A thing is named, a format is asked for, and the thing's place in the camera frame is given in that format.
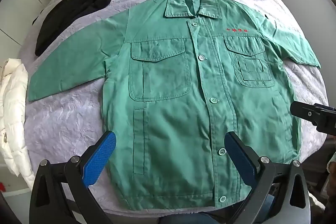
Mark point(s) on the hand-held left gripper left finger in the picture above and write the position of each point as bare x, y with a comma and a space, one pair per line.
101, 158

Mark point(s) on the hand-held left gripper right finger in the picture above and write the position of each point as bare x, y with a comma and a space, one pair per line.
240, 158

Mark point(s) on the white puffer jacket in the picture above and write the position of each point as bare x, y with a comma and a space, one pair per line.
11, 108

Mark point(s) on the green work jacket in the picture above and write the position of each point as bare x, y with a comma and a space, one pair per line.
170, 108

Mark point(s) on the lavender grey bed blanket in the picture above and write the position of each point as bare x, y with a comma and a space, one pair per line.
68, 121

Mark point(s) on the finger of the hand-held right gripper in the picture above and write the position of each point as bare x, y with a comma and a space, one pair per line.
304, 109

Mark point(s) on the black garment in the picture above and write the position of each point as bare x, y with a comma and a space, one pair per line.
78, 8

